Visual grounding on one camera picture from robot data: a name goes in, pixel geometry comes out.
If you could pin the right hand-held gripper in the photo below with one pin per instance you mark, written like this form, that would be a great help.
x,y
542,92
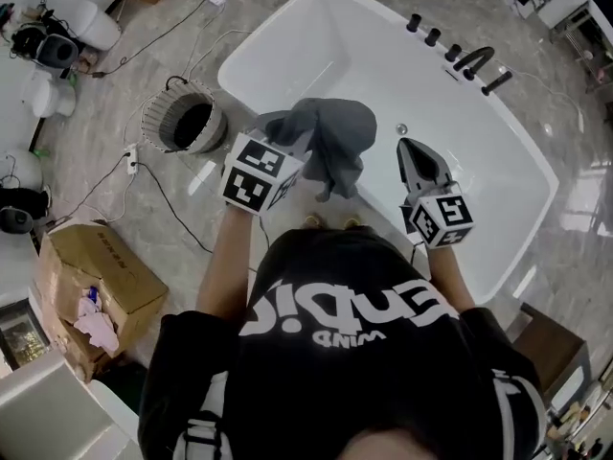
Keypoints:
x,y
443,218

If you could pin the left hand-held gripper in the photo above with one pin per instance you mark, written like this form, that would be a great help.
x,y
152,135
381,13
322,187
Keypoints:
x,y
249,180

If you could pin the grey cloth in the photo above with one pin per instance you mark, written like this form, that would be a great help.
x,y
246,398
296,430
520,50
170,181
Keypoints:
x,y
342,137

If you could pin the grey woven basket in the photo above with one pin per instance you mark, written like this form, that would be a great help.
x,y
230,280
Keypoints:
x,y
165,115

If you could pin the person's left forearm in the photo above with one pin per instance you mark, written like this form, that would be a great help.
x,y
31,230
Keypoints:
x,y
230,261

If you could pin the person's right forearm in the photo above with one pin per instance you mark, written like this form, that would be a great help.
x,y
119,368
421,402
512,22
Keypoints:
x,y
447,276

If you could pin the chrome bathtub overflow cap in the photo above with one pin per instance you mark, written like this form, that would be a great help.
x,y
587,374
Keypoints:
x,y
401,127

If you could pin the black bathtub tap knob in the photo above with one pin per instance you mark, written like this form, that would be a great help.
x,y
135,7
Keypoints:
x,y
414,22
452,52
433,36

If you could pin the black bathtub faucet spout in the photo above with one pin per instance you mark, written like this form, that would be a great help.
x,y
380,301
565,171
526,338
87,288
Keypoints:
x,y
476,58

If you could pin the white bathtub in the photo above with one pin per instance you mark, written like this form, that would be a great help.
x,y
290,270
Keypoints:
x,y
335,46

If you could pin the pink cloth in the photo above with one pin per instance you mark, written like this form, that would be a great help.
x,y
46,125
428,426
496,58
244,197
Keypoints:
x,y
98,326

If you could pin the person's yellow slipper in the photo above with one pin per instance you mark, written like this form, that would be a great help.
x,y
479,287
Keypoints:
x,y
352,221
311,219

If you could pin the black hand shower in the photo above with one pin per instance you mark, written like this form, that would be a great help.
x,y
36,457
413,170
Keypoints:
x,y
497,83

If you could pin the open cardboard box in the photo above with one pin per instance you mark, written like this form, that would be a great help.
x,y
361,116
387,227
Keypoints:
x,y
120,276

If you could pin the person's black printed t-shirt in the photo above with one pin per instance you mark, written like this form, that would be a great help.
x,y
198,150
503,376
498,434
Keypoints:
x,y
345,376

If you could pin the dark wooden side table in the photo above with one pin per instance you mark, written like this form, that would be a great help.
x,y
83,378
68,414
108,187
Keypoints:
x,y
551,348

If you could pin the grey square device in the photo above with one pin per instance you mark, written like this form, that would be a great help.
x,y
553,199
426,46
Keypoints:
x,y
60,52

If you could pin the white cabinet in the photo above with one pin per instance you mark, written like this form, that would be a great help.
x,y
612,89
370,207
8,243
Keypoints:
x,y
43,410

